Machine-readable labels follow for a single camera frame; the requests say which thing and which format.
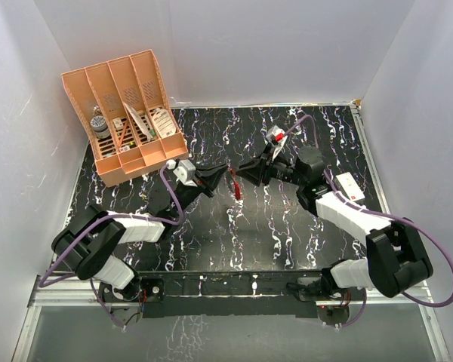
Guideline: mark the white box red label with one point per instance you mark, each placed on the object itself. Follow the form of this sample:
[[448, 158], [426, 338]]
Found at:
[[346, 183]]

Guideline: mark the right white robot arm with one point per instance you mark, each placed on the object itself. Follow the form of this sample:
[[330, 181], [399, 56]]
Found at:
[[396, 257]]

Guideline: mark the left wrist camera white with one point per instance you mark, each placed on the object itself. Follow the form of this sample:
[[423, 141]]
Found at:
[[184, 170]]

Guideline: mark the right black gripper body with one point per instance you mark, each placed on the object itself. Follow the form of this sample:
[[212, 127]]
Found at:
[[285, 170]]

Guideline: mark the red pencil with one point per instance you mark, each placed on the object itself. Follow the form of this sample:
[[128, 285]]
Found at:
[[123, 133]]

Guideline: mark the white labelled packet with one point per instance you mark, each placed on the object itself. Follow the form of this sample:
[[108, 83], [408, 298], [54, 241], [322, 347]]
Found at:
[[163, 122]]

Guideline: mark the steel key holder red handle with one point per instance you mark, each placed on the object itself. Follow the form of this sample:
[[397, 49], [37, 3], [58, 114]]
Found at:
[[234, 185]]

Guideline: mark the small grey jar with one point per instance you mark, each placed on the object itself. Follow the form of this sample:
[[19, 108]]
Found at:
[[100, 127]]

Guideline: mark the small white eraser block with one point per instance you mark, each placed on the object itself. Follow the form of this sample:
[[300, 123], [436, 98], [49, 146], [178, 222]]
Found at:
[[117, 122]]

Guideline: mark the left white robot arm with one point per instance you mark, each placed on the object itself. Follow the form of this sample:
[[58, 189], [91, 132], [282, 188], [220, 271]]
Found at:
[[86, 246]]

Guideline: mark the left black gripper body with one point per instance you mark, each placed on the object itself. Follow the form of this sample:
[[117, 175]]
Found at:
[[189, 193]]

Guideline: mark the white paper card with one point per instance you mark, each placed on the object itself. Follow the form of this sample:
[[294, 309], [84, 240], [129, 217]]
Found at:
[[138, 121]]

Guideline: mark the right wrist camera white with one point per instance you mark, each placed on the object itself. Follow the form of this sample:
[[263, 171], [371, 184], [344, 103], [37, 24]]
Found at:
[[277, 137]]

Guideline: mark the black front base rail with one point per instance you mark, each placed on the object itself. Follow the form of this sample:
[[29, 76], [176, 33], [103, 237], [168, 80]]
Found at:
[[226, 293]]

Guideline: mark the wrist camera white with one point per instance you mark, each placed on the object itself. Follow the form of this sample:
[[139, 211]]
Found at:
[[184, 170], [277, 137]]

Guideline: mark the peach desk organizer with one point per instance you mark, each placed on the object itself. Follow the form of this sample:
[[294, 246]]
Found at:
[[101, 89]]

